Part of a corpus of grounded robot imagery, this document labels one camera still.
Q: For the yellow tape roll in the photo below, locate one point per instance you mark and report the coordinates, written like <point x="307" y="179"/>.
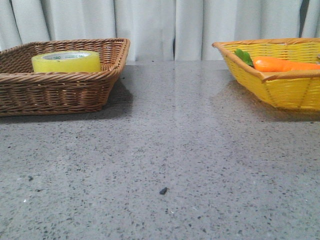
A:
<point x="67" y="62"/>

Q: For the small black debris piece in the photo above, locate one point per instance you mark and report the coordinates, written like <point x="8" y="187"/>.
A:
<point x="163" y="191"/>

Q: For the white curtain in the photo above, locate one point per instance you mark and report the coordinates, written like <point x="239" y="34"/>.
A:
<point x="180" y="30"/>

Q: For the brown wicker basket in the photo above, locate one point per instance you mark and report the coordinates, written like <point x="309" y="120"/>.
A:
<point x="24" y="93"/>

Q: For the orange toy carrot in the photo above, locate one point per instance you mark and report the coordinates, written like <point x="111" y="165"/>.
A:
<point x="269" y="64"/>

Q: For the yellow woven basket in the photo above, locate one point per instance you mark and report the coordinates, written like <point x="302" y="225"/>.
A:
<point x="295" y="90"/>

